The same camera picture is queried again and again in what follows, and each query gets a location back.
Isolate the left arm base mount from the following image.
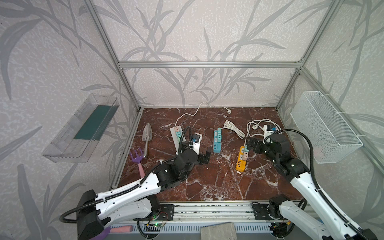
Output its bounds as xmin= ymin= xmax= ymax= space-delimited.
xmin=149 ymin=204 xmax=175 ymax=221

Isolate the purple pink hand rake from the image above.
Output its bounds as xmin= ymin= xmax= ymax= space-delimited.
xmin=129 ymin=148 xmax=146 ymax=178

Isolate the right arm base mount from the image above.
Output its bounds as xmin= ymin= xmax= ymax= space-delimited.
xmin=251 ymin=202 xmax=283 ymax=220

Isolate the white multicolour power strip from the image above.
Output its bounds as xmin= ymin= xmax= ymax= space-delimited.
xmin=170 ymin=126 xmax=193 ymax=155

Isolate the orange power strip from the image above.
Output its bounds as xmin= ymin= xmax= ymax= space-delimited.
xmin=236 ymin=146 xmax=247 ymax=172

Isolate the metal garden trowel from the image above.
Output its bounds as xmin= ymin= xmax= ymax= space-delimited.
xmin=142 ymin=123 xmax=152 ymax=158

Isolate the white coiled cable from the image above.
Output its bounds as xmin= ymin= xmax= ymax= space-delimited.
xmin=245 ymin=118 xmax=282 ymax=142

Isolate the grey sponge block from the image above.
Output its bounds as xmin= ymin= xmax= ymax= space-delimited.
xmin=201 ymin=223 xmax=237 ymax=240

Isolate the white power strip cord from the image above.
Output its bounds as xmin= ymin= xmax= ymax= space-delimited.
xmin=173 ymin=101 xmax=233 ymax=127

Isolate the white wire mesh basket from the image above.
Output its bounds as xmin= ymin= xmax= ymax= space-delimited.
xmin=291 ymin=91 xmax=363 ymax=164

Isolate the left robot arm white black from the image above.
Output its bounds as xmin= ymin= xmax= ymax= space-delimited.
xmin=59 ymin=148 xmax=212 ymax=240

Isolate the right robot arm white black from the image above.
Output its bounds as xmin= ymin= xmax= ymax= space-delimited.
xmin=246 ymin=130 xmax=377 ymax=240

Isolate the blue power strip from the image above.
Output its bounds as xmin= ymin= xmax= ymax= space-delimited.
xmin=213 ymin=128 xmax=222 ymax=153

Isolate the purple pink brush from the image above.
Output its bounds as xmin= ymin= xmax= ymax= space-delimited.
xmin=91 ymin=225 xmax=134 ymax=240

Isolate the clear plastic wall tray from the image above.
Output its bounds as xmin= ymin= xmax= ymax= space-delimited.
xmin=42 ymin=94 xmax=120 ymax=163

